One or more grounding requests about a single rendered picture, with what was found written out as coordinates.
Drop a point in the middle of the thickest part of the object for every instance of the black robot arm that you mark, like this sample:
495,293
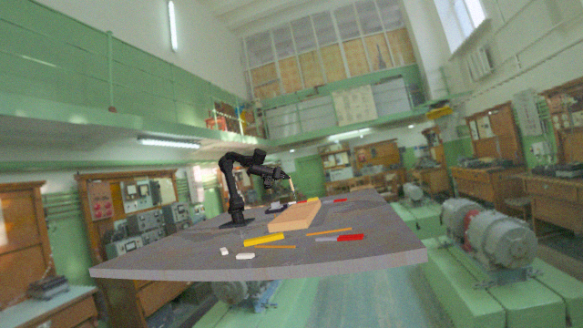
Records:
254,163

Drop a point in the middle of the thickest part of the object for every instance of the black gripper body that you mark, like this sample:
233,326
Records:
274,173

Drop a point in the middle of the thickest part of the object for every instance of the tan floor panel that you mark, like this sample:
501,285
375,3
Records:
297,217

